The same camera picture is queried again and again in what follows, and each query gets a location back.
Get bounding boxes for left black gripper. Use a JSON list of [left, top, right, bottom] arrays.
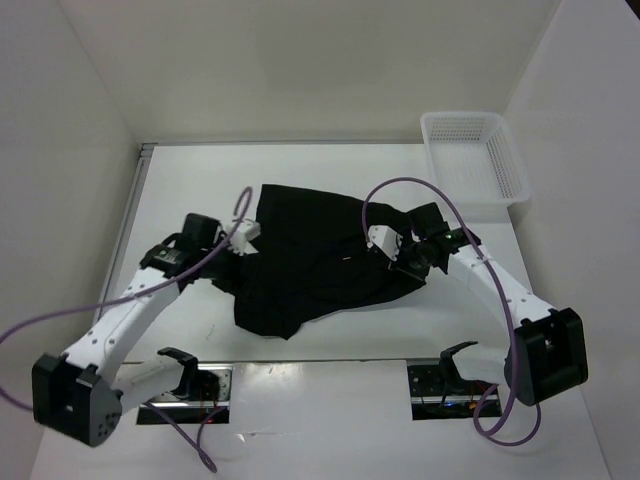
[[200, 235, 264, 301]]

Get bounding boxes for black shorts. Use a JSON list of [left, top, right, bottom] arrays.
[[212, 184, 425, 339]]

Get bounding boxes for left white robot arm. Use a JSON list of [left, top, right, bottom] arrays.
[[31, 213, 260, 447]]

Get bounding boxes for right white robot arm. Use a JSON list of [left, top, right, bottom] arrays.
[[368, 203, 589, 406]]

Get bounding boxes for white plastic basket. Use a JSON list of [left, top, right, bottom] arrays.
[[420, 111, 531, 207]]

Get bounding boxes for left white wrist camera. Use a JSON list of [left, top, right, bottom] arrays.
[[224, 219, 261, 256]]

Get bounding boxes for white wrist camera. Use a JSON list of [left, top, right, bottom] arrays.
[[224, 219, 261, 256], [366, 225, 404, 269]]

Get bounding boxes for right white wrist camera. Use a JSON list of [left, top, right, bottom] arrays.
[[366, 225, 404, 269]]

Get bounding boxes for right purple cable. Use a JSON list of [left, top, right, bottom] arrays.
[[360, 177, 544, 446]]

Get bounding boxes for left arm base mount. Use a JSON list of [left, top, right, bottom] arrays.
[[150, 363, 233, 426]]

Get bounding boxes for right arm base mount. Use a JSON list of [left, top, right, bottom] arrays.
[[407, 359, 490, 421]]

